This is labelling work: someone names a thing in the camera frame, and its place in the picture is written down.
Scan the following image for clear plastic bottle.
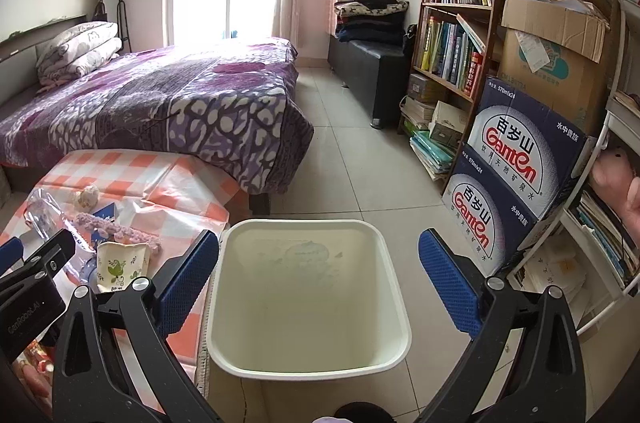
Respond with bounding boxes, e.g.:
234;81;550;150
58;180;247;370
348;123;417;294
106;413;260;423
24;187;101;289

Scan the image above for black bag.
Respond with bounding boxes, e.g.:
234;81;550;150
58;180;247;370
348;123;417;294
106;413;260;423
402;23;419;60

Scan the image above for blue water bottle case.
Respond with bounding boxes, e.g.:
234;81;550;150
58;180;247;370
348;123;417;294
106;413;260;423
440;158;542;278
452;76;596;224

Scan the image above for stack of folded clothes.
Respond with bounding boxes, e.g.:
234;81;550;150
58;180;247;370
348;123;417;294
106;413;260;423
334;0;410;46

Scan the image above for dark wooden bed headboard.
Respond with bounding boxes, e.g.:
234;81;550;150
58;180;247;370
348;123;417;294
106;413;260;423
0;14;87;64

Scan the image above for row of colourful books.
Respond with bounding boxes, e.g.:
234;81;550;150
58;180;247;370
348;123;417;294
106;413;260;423
417;16;487;99

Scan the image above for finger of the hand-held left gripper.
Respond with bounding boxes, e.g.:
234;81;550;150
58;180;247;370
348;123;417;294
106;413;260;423
0;237;25;276
0;230;76;299

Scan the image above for blue carton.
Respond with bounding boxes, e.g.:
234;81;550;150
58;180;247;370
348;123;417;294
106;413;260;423
92;203;119;224

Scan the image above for black metal coat stand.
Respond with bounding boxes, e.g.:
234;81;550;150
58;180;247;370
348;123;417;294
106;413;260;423
116;0;132;54

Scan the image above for stack of white books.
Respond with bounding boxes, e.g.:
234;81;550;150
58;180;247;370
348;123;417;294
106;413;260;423
400;96;437;136

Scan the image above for purple patterned blanket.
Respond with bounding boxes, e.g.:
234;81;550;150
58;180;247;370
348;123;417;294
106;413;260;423
0;37;315;195

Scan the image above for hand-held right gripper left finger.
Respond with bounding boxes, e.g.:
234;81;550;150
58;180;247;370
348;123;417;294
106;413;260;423
51;229;223;423

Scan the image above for purple crochet strip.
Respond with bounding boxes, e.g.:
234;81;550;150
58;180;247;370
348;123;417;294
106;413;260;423
75;212;164;252

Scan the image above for black leather bench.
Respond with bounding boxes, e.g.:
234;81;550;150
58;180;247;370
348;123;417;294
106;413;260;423
327;36;412;129

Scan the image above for orange white checked tablecloth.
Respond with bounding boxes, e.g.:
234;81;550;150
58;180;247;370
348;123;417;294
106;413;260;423
0;148;251;404

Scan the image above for white plastic trash bin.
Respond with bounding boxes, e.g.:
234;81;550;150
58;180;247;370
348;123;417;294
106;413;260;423
206;218;413;379

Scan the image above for white metal rack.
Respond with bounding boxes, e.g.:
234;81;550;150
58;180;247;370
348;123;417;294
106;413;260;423
507;0;640;339

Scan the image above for folded floral quilt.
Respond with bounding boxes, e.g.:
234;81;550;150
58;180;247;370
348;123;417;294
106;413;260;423
35;22;123;86

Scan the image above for wooden bookshelf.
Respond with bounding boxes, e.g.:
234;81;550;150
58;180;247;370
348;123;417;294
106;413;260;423
400;0;505;139

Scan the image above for brown cardboard box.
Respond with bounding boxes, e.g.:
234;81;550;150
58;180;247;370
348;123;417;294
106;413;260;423
497;0;620;140

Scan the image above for books in white rack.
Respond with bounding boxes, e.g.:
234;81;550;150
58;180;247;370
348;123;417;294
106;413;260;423
570;190;640;290

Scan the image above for stack of teal folders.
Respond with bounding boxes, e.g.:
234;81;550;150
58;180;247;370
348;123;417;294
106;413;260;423
410;130;458;182

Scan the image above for crumpled paper ball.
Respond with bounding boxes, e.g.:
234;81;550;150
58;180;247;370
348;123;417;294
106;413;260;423
74;186;100;210

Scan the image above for pink plush toy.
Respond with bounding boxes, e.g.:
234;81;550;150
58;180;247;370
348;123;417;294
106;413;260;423
590;146;640;215

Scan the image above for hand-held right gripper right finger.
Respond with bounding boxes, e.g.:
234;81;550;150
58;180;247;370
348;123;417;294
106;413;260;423
417;228;587;423

